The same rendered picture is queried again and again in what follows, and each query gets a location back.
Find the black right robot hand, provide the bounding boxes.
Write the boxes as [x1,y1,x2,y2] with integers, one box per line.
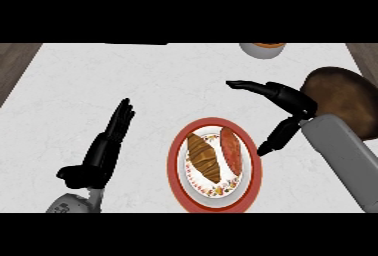
[224,80,318,158]

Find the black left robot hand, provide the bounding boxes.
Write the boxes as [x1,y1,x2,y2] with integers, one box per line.
[54,97,137,190]

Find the brown round pan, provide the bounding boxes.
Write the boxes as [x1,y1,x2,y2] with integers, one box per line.
[298,66,378,141]

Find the brown croissant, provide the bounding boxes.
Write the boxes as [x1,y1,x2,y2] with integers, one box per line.
[185,132,222,184]

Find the red rimmed floral plate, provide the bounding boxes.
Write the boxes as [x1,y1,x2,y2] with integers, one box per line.
[165,116,264,214]

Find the grey bowl with orange contents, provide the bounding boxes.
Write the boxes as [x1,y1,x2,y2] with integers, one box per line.
[238,42,286,60]

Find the red sausage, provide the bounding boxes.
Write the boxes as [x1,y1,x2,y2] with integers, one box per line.
[218,126,244,177]

